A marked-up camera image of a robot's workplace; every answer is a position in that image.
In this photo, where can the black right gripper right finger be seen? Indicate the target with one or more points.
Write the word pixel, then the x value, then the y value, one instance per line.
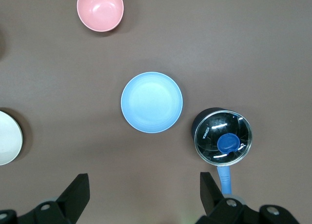
pixel 212 199

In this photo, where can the small pink bowl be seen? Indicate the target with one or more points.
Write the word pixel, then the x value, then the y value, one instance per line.
pixel 100 10

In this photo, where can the cream plate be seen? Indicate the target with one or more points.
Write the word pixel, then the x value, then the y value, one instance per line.
pixel 8 138

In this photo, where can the glass lid with blue knob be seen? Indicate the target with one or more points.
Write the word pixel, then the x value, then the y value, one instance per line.
pixel 223 138

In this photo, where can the blue bowl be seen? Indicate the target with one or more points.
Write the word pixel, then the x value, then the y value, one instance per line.
pixel 151 102

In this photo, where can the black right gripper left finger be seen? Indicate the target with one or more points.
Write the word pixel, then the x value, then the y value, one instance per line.
pixel 73 197

